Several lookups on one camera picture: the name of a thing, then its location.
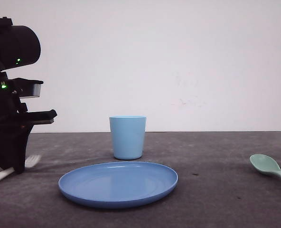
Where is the white plastic fork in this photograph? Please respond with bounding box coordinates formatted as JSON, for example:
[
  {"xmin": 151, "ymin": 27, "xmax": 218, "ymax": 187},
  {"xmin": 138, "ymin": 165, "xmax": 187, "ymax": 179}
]
[{"xmin": 0, "ymin": 155, "xmax": 41, "ymax": 181}]

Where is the light blue plastic cup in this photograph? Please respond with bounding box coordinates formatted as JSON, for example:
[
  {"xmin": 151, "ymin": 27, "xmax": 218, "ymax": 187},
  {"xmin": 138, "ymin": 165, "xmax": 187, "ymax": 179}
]
[{"xmin": 109, "ymin": 116, "xmax": 146, "ymax": 160}]

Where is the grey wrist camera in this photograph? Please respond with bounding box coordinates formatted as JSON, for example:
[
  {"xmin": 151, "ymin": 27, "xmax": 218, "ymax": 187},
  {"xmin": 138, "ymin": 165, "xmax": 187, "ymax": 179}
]
[{"xmin": 12, "ymin": 78, "xmax": 44, "ymax": 99}]

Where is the blue plastic plate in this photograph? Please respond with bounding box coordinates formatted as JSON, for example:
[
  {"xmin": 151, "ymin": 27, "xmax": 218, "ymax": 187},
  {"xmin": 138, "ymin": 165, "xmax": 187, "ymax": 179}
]
[{"xmin": 58, "ymin": 161, "xmax": 178, "ymax": 209}]

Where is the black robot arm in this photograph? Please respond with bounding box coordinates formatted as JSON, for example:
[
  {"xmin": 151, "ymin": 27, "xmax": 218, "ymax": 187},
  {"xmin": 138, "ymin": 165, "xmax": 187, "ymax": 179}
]
[{"xmin": 0, "ymin": 17, "xmax": 57, "ymax": 174}]

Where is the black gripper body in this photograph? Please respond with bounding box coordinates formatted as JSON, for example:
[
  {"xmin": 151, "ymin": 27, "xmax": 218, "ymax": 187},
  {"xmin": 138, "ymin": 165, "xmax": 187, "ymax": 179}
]
[{"xmin": 0, "ymin": 72, "xmax": 57, "ymax": 128}]

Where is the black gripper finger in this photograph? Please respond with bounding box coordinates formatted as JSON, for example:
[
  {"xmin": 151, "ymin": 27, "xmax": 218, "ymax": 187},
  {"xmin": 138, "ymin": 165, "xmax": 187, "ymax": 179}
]
[{"xmin": 0, "ymin": 125, "xmax": 32, "ymax": 174}]

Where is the mint green plastic spoon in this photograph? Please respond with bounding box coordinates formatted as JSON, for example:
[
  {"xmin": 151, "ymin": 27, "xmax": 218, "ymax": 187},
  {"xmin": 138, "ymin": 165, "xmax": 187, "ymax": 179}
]
[{"xmin": 249, "ymin": 154, "xmax": 281, "ymax": 180}]

